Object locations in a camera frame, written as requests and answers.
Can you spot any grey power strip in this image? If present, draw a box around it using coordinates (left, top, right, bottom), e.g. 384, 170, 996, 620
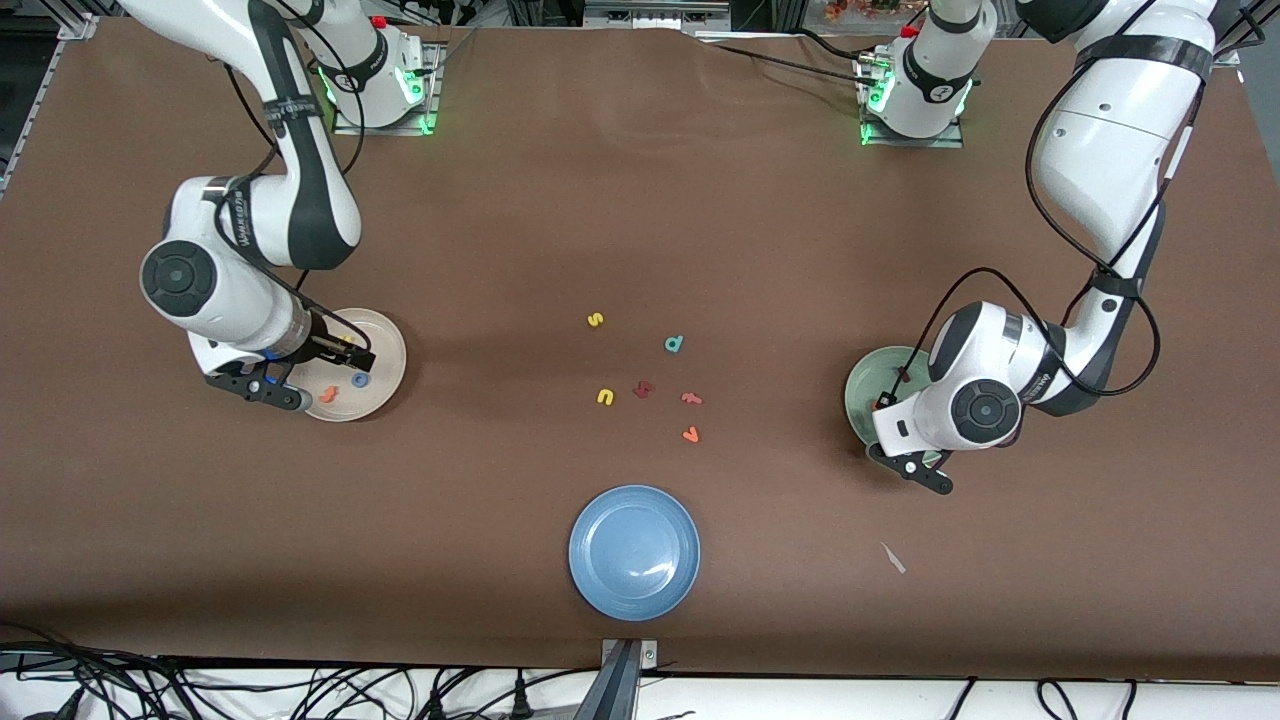
583, 0, 733, 33

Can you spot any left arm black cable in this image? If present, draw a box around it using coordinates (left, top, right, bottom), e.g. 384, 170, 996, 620
895, 60, 1163, 396

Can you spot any black floor cable tangle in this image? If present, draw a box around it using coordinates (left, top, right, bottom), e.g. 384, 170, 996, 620
0, 620, 201, 720

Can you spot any beige brown plate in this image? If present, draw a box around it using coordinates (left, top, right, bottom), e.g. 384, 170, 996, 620
295, 308, 408, 423

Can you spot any black looped floor cable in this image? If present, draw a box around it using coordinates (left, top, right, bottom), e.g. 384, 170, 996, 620
1035, 678, 1141, 720

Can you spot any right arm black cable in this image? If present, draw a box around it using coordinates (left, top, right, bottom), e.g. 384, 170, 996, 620
215, 60, 376, 351

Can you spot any aluminium frame rail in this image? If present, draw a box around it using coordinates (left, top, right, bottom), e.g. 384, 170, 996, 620
0, 15, 101, 196
1205, 10, 1280, 71

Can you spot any black floor cable with plug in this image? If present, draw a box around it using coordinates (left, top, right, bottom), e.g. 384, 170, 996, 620
400, 668, 471, 720
480, 668, 591, 720

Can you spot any brown table cover sheet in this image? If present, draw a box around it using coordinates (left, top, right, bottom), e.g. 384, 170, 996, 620
0, 15, 1280, 683

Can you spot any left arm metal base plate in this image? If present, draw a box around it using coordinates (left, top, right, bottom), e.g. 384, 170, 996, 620
858, 50, 966, 149

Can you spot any black base cable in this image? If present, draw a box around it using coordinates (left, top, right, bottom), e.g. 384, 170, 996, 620
712, 42, 881, 91
795, 28, 871, 63

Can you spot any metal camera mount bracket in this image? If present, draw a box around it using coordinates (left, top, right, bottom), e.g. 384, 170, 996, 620
588, 638, 661, 720

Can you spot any blue plate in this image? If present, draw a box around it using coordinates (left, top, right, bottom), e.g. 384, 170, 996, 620
568, 485, 701, 622

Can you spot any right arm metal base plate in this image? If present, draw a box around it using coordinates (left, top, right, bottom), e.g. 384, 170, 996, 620
332, 40, 447, 136

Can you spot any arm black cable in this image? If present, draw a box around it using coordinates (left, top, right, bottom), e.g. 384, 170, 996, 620
215, 60, 376, 351
895, 60, 1163, 396

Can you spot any light green plate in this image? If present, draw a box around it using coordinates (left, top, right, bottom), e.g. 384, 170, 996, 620
844, 346, 953, 467

